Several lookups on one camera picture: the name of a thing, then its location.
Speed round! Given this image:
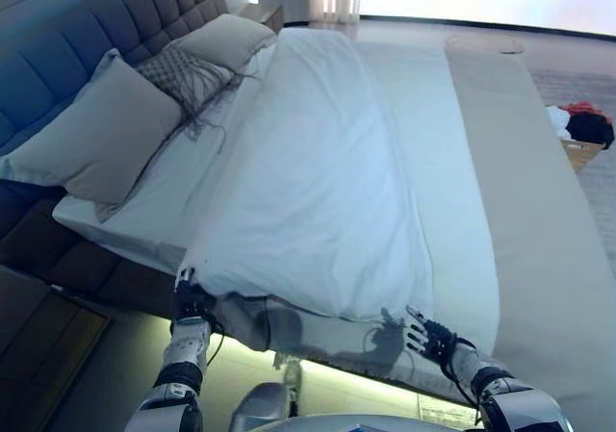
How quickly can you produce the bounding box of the silver robot torso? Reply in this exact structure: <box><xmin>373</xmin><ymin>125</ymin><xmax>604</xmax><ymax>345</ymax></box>
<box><xmin>230</xmin><ymin>410</ymin><xmax>487</xmax><ymax>432</ymax></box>

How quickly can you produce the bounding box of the grey rug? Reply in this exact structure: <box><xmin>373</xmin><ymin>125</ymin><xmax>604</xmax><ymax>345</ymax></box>
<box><xmin>522</xmin><ymin>56</ymin><xmax>616</xmax><ymax>260</ymax></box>

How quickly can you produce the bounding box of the grey fringed decorative cushion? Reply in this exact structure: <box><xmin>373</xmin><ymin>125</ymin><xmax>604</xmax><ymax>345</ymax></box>
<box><xmin>134</xmin><ymin>46</ymin><xmax>256</xmax><ymax>142</ymax></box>

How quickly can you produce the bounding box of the red garment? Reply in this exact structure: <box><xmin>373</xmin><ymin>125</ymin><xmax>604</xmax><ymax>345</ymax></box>
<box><xmin>562</xmin><ymin>100</ymin><xmax>605</xmax><ymax>115</ymax></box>

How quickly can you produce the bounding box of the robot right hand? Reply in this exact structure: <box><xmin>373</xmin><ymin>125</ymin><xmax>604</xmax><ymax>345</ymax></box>
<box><xmin>403</xmin><ymin>305</ymin><xmax>458</xmax><ymax>361</ymax></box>

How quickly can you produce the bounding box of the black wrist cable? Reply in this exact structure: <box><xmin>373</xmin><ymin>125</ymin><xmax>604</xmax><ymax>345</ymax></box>
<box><xmin>196</xmin><ymin>306</ymin><xmax>226</xmax><ymax>373</ymax></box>
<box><xmin>440</xmin><ymin>335</ymin><xmax>487</xmax><ymax>423</ymax></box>

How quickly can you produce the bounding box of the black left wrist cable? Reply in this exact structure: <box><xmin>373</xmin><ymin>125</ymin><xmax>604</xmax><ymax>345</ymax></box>
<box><xmin>196</xmin><ymin>306</ymin><xmax>226</xmax><ymax>373</ymax></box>

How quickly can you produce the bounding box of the white garment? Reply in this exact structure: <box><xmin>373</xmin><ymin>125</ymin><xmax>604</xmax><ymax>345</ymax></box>
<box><xmin>546</xmin><ymin>105</ymin><xmax>574</xmax><ymax>140</ymax></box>

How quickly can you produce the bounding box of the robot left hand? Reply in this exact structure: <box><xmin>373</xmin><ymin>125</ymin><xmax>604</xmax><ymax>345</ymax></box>
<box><xmin>173</xmin><ymin>266</ymin><xmax>216</xmax><ymax>322</ymax></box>

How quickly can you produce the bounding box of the beige pillow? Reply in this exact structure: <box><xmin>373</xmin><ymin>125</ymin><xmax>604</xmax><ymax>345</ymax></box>
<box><xmin>175</xmin><ymin>13</ymin><xmax>278</xmax><ymax>70</ymax></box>
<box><xmin>0</xmin><ymin>49</ymin><xmax>184</xmax><ymax>224</ymax></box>

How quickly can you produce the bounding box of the white duvet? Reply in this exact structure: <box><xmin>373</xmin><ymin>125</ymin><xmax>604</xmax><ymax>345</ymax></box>
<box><xmin>185</xmin><ymin>27</ymin><xmax>434</xmax><ymax>322</ymax></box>

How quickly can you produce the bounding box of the black garment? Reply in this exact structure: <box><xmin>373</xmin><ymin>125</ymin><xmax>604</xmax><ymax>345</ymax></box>
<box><xmin>565</xmin><ymin>113</ymin><xmax>616</xmax><ymax>152</ymax></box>

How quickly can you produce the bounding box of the white fringed blanket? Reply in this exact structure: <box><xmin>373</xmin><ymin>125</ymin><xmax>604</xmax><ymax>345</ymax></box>
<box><xmin>269</xmin><ymin>344</ymin><xmax>482</xmax><ymax>407</ymax></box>

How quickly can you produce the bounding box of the wooden nightstand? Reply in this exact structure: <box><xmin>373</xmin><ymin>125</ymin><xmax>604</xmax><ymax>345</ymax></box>
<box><xmin>240</xmin><ymin>3</ymin><xmax>284</xmax><ymax>34</ymax></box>
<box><xmin>0</xmin><ymin>266</ymin><xmax>115</xmax><ymax>432</ymax></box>

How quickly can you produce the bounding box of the tan laundry box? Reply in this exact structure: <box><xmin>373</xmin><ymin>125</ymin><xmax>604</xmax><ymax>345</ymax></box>
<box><xmin>560</xmin><ymin>138</ymin><xmax>605</xmax><ymax>173</ymax></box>

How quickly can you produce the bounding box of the tufted fabric headboard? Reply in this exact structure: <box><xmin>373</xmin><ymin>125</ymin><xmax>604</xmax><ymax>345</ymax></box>
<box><xmin>0</xmin><ymin>0</ymin><xmax>230</xmax><ymax>159</ymax></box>

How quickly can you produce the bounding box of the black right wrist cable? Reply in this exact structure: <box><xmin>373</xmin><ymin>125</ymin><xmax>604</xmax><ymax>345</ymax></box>
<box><xmin>440</xmin><ymin>335</ymin><xmax>487</xmax><ymax>423</ymax></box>

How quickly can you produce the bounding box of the brown upholstered bed frame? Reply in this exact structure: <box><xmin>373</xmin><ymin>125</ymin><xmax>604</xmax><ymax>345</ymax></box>
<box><xmin>0</xmin><ymin>181</ymin><xmax>193</xmax><ymax>308</ymax></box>

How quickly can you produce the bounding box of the beige bed runner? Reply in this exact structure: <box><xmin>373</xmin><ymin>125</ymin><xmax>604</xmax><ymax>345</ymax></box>
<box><xmin>442</xmin><ymin>35</ymin><xmax>616</xmax><ymax>378</ymax></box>

